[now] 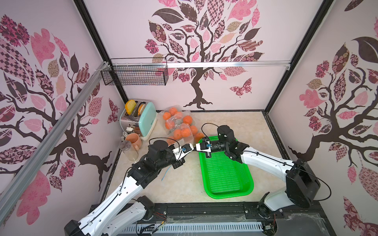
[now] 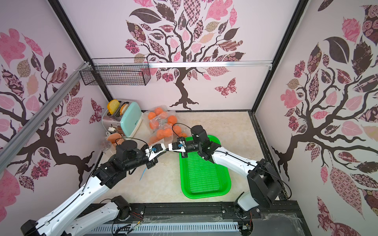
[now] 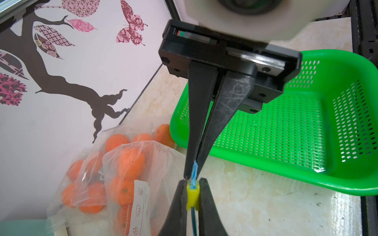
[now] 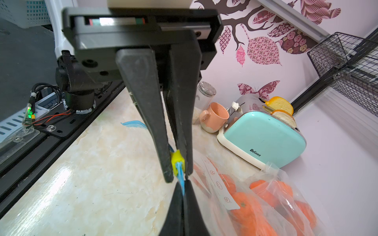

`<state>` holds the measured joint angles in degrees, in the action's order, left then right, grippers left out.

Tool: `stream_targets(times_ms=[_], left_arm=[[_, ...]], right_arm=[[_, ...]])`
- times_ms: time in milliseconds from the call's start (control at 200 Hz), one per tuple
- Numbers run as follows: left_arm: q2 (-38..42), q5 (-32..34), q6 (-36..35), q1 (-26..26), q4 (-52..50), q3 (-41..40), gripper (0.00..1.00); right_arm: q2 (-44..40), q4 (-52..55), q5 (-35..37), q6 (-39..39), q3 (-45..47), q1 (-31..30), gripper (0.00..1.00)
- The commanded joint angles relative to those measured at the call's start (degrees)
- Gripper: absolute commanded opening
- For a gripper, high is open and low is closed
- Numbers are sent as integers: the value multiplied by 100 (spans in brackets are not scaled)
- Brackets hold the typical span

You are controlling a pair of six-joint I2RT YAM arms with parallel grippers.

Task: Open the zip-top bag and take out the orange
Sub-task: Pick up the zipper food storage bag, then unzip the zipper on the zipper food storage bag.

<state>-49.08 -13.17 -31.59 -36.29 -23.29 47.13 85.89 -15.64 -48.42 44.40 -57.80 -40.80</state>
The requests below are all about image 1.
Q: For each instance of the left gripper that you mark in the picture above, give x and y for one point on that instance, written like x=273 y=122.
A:
x=177 y=163

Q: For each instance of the blue-zip clear bag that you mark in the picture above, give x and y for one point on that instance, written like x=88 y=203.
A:
x=193 y=140

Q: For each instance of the green plastic basket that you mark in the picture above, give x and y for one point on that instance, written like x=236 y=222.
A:
x=224 y=178

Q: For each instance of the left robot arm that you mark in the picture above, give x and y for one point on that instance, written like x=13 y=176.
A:
x=109 y=218

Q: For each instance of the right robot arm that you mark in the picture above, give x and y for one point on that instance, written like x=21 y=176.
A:
x=301 y=184

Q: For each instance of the green-zip bag of oranges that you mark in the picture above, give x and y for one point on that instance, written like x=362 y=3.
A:
x=184 y=121

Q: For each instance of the rear green-zip bag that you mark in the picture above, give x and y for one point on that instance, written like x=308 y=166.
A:
x=172 y=117

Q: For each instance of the pink ceramic mug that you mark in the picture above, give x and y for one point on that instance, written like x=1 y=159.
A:
x=135 y=140

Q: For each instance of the mint green toaster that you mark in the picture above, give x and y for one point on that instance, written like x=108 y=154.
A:
x=142 y=120

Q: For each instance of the clear glass cup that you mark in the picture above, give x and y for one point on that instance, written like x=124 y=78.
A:
x=128 y=149

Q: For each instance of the yellow toast slice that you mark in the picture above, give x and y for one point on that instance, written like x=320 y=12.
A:
x=130 y=106

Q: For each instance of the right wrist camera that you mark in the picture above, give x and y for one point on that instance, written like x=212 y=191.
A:
x=206 y=148

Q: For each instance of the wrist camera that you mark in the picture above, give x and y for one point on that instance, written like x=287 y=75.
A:
x=186 y=148
x=206 y=148

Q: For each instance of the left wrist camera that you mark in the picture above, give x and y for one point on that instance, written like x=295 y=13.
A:
x=186 y=148

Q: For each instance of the white cable duct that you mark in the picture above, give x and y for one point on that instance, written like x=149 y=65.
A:
x=192 y=228

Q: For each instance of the black wire wall basket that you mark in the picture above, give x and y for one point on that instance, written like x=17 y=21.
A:
x=136 y=71

